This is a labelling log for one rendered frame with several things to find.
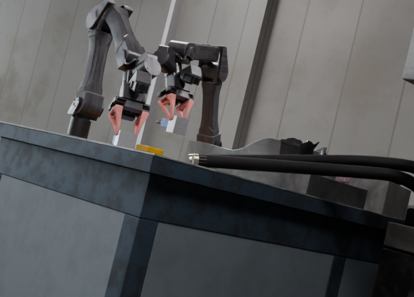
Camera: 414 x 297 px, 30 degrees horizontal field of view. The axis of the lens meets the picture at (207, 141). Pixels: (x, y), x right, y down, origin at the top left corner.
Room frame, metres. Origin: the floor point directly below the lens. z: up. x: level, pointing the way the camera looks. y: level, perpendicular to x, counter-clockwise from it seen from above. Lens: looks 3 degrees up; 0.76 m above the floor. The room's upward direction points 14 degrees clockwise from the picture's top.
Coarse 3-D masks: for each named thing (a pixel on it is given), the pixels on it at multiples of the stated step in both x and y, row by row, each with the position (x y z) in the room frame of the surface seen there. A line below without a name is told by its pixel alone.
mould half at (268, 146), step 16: (192, 144) 2.36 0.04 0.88; (208, 144) 2.30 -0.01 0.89; (256, 144) 2.16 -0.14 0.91; (272, 144) 2.12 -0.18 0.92; (288, 144) 2.12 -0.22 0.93; (240, 176) 2.18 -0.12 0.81; (256, 176) 2.14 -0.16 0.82; (272, 176) 2.10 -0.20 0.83; (288, 176) 2.06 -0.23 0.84; (304, 176) 2.02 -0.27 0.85; (320, 176) 2.03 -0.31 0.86; (304, 192) 2.01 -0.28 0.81; (320, 192) 2.04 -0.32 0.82; (336, 192) 2.09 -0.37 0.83; (352, 192) 2.13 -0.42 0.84
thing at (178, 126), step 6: (156, 120) 2.47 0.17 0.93; (162, 120) 2.42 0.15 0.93; (168, 120) 2.40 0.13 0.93; (174, 120) 2.37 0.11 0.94; (180, 120) 2.37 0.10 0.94; (186, 120) 2.39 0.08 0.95; (162, 126) 2.42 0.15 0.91; (168, 126) 2.39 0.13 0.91; (174, 126) 2.36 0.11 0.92; (180, 126) 2.38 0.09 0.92; (186, 126) 2.39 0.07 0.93; (174, 132) 2.37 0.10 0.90; (180, 132) 2.38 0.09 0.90
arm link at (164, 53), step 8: (160, 48) 2.39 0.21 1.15; (168, 48) 2.38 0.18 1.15; (192, 48) 2.45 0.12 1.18; (160, 56) 2.38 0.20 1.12; (168, 56) 2.37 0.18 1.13; (176, 56) 2.43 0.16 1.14; (192, 56) 2.46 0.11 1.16; (160, 64) 2.37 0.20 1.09; (168, 64) 2.38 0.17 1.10; (168, 72) 2.41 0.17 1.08
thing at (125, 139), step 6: (120, 132) 2.05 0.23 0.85; (126, 132) 2.06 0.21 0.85; (114, 138) 2.11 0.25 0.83; (120, 138) 2.06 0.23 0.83; (126, 138) 2.06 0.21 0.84; (132, 138) 2.07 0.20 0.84; (114, 144) 2.08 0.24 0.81; (120, 144) 2.06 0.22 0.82; (126, 144) 2.06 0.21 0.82; (132, 144) 2.07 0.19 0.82
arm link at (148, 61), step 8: (120, 56) 2.17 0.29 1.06; (144, 56) 2.10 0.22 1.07; (152, 56) 2.11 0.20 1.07; (120, 64) 2.16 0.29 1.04; (128, 64) 2.15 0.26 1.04; (136, 64) 2.13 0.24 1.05; (144, 64) 2.08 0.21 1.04; (152, 64) 2.10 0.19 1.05; (152, 72) 2.08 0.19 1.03; (160, 72) 2.10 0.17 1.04
